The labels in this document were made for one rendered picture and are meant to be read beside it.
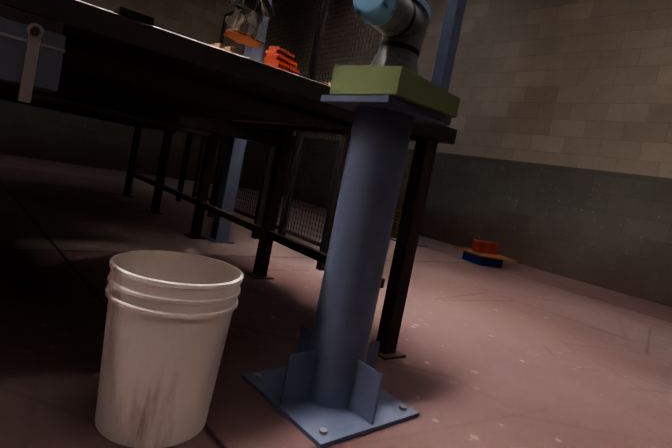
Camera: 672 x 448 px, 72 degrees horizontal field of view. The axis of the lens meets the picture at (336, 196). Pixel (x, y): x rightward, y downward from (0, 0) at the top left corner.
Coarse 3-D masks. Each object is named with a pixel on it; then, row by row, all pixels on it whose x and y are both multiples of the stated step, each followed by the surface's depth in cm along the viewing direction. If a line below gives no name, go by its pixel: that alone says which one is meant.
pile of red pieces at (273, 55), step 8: (272, 48) 242; (280, 48) 241; (264, 56) 244; (272, 56) 242; (280, 56) 241; (288, 56) 249; (272, 64) 241; (280, 64) 240; (288, 64) 249; (296, 64) 253; (296, 72) 253
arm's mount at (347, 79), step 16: (336, 80) 131; (352, 80) 126; (368, 80) 121; (384, 80) 117; (400, 80) 113; (416, 80) 117; (400, 96) 115; (416, 96) 118; (432, 96) 122; (448, 96) 127; (448, 112) 128
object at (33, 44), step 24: (0, 24) 92; (24, 24) 94; (48, 24) 98; (0, 48) 93; (24, 48) 95; (48, 48) 97; (0, 72) 93; (24, 72) 95; (48, 72) 98; (24, 96) 96
